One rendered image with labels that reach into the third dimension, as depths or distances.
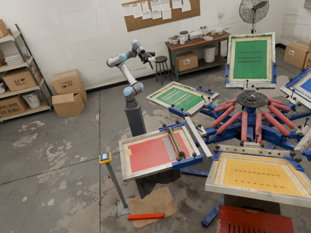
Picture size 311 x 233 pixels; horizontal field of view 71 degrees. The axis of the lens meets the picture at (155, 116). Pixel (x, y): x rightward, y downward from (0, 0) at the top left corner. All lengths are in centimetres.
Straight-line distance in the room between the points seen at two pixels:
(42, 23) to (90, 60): 123
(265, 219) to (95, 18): 499
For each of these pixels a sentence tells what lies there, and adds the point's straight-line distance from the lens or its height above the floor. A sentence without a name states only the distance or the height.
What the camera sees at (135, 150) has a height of 96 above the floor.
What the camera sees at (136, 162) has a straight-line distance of 231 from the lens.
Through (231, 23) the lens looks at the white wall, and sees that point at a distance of 646.
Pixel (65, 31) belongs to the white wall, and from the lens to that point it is 570.
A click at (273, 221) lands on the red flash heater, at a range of 177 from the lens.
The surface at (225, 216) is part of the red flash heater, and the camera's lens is 173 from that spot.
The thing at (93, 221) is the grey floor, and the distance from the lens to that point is 326.
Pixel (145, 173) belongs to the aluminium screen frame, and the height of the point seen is 99.
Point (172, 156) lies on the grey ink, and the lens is 228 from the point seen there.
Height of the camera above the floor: 261
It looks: 35 degrees down
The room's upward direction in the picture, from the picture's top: 11 degrees counter-clockwise
